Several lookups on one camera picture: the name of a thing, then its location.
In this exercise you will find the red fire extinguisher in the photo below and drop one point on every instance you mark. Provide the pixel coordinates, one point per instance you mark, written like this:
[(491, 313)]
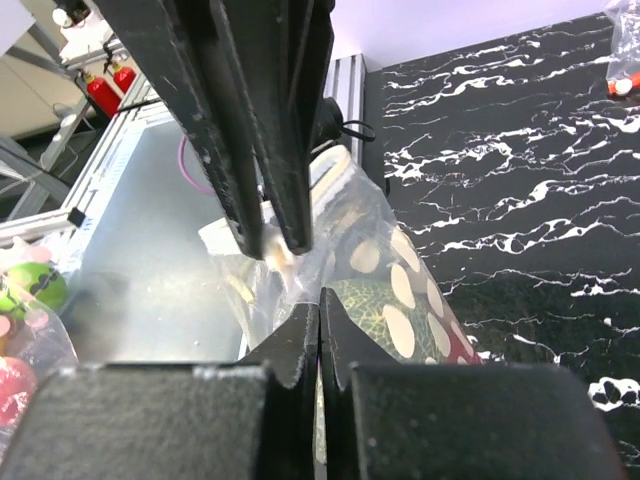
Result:
[(99, 89)]

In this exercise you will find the green netted melon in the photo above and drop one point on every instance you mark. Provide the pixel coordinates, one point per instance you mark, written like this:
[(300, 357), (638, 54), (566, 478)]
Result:
[(409, 334)]

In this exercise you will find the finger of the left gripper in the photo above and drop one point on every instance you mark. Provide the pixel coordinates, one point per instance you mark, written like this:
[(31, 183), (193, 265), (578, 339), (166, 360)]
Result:
[(270, 64), (177, 47)]

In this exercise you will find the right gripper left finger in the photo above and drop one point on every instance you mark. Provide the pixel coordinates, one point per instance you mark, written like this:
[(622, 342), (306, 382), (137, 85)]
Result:
[(251, 419)]

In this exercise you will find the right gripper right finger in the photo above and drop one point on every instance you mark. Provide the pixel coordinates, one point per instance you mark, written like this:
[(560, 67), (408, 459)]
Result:
[(391, 420)]

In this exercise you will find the polka dot zip bag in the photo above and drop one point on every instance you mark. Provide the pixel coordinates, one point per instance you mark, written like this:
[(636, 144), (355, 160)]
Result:
[(356, 235)]

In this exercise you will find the bagged green toy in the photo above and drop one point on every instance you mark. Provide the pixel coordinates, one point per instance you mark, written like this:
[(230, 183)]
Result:
[(34, 341)]

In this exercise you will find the crumpled orange zip bag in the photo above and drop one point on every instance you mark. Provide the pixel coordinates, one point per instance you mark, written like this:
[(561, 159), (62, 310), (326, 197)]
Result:
[(622, 75)]

